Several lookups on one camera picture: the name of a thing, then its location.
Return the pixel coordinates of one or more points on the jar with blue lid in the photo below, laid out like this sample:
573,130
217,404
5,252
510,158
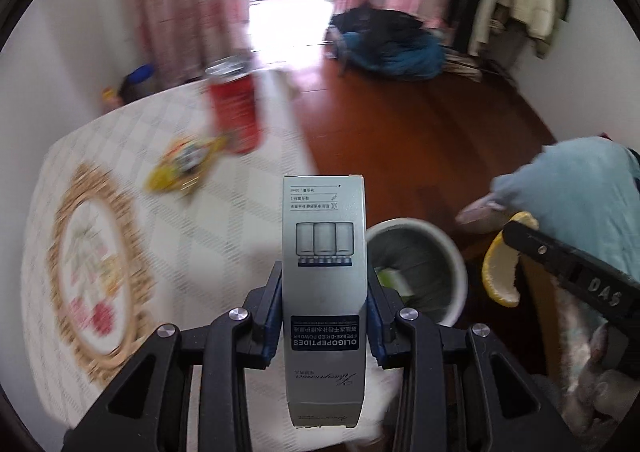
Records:
137,79

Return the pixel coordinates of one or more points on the yellow bottle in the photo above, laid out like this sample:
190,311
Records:
109,95

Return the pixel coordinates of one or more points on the green white box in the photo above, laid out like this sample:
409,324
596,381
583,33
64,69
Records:
392,281

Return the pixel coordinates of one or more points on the silver blue carton box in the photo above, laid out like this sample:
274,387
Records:
325,292

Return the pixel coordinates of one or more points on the red drink can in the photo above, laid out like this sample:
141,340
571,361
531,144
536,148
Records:
235,106

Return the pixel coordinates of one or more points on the light blue blanket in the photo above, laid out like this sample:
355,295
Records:
575,192

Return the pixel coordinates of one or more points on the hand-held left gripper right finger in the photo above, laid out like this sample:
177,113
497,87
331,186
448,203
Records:
376,327

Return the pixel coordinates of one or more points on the blue jacket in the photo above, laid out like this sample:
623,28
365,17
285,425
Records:
400,56

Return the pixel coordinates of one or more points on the person's right forearm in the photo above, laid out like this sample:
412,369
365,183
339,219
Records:
617,394

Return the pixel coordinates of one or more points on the white round waste bin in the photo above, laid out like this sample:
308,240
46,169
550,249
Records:
445,257

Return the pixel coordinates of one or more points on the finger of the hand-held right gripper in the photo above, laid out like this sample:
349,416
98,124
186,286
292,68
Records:
540,249

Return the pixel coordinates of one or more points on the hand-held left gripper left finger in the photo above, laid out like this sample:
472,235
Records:
272,322

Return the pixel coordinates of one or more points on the black jacket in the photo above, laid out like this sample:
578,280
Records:
375,21

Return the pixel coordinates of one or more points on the yellow snack packet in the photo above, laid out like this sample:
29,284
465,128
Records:
180,164

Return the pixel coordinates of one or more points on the striped cloth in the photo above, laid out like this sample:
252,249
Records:
462,67

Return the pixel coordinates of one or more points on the yellow pomelo peel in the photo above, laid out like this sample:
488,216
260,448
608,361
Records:
495,277

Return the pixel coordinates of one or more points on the table with checked cloth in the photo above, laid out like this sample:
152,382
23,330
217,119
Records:
165,252

